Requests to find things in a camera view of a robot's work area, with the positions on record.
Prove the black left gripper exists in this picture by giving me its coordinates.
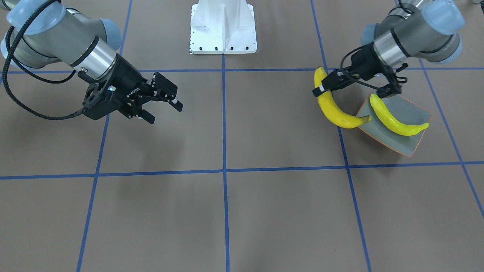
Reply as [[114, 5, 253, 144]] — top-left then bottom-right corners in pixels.
[[312, 43, 408, 99]]

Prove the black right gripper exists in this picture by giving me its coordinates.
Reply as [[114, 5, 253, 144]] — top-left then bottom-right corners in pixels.
[[79, 55, 183, 124]]

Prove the yellow banana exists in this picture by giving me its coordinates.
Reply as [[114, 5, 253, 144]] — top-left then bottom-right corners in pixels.
[[369, 94, 429, 136], [312, 66, 372, 129]]

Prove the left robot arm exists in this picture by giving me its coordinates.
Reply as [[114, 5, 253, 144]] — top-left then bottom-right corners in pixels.
[[312, 0, 465, 98]]

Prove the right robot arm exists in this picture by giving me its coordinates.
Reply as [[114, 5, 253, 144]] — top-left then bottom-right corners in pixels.
[[1, 0, 183, 124]]

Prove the grey square plate orange rim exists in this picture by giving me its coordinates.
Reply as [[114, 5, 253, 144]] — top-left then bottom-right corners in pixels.
[[357, 93, 432, 157]]

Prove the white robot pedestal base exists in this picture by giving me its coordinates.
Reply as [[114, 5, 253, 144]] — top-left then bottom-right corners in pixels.
[[189, 0, 258, 54]]

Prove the black braided cable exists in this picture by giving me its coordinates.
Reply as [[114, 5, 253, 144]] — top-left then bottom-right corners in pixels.
[[2, 0, 85, 121]]

